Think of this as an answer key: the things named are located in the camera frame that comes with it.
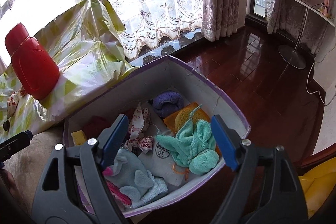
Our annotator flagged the red print white scarf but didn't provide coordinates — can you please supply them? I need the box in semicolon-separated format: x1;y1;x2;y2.
123;103;153;154

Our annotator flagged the yellow bag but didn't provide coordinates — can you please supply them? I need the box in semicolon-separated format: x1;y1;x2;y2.
298;157;335;218

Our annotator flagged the purple white storage box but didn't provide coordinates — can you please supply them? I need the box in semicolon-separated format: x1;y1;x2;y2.
63;54;251;218

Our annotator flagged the green checkered plastic tablecloth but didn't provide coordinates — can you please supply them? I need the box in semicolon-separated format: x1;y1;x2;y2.
1;0;135;141

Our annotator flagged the light blue towel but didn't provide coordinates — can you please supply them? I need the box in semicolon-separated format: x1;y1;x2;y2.
131;176;168;209

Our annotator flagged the white table with metal stand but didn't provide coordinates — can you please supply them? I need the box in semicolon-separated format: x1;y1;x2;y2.
278;0;335;69

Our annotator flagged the person left hand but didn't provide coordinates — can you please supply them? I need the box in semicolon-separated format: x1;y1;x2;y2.
1;168;21;207

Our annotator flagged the grey herringbone drawstring pouch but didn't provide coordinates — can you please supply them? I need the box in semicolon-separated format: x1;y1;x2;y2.
138;118;187;187

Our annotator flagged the orange mesh bag with sponge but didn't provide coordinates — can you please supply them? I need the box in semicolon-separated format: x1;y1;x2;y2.
163;101;223;181

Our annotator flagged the red thermos jug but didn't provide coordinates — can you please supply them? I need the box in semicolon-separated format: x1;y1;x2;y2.
5;23;60;100

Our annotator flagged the teal green towel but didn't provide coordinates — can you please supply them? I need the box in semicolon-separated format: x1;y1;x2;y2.
154;104;220;176

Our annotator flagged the white power cord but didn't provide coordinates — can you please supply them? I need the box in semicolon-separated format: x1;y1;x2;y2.
305;41;336;106

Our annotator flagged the pink beaded pouch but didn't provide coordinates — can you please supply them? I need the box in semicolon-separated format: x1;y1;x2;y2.
106;180;131;206

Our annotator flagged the grey plush pig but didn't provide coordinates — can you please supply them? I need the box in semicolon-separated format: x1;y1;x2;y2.
103;148;154;202

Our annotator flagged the purple towel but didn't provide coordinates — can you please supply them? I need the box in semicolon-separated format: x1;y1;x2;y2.
153;90;184;118

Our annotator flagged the yellow white sponge block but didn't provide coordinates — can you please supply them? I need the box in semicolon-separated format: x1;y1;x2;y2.
71;130;87;146

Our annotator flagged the magenta knit cloth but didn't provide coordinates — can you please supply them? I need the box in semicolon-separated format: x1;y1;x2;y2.
82;116;112;139

